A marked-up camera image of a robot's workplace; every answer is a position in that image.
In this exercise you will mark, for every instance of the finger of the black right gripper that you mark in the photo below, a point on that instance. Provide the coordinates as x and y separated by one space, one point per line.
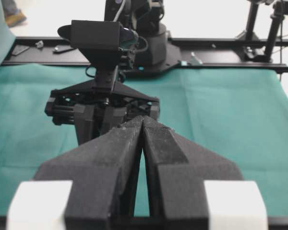
113 116
84 122

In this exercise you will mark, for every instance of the black camera stand pole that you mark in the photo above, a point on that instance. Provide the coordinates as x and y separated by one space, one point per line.
248 34

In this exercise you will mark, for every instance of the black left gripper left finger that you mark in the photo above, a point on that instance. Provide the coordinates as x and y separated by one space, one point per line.
104 172

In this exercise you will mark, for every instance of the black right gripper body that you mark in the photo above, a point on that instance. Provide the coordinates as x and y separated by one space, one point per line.
103 92

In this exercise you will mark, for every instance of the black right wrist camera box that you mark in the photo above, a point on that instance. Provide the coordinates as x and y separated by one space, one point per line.
105 44

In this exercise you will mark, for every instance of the green cloth mat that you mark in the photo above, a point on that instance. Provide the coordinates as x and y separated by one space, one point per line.
241 114

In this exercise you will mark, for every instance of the black tool on rail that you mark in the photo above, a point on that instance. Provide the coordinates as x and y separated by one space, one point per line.
59 49

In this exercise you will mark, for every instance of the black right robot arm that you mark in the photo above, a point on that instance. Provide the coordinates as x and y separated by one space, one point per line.
144 17

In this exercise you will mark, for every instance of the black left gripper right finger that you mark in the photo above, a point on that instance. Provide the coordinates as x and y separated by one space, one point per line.
176 168

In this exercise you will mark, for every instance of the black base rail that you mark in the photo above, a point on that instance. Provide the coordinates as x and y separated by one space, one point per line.
187 53

